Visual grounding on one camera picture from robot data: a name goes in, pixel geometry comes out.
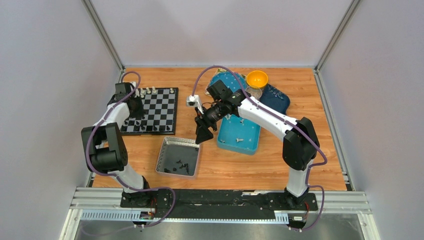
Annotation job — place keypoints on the clear glass cup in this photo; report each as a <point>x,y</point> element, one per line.
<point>254,92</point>

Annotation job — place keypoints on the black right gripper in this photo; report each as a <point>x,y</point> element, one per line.
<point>203,123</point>

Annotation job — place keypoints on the blue plastic bin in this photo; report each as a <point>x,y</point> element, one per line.
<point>231,128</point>

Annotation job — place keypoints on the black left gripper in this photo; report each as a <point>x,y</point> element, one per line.
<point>141,112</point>

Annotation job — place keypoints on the dark blue leaf plate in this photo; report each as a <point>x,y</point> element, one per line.
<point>275,99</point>

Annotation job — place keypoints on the light blue dotted plate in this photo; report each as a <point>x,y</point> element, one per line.
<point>229,80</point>

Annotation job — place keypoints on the black and white chessboard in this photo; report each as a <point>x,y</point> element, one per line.
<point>160,109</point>

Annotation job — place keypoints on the silver metal tray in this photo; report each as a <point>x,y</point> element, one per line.
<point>174,149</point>

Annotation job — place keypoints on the yellow bowl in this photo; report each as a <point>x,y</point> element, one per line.
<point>257,79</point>

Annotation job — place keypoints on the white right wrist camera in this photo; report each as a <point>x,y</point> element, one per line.
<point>194,101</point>

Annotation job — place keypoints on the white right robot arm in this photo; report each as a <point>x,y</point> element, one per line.
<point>299,141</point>

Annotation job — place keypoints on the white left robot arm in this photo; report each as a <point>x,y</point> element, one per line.
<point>105,150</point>

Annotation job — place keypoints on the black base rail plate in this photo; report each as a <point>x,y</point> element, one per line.
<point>216,204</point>

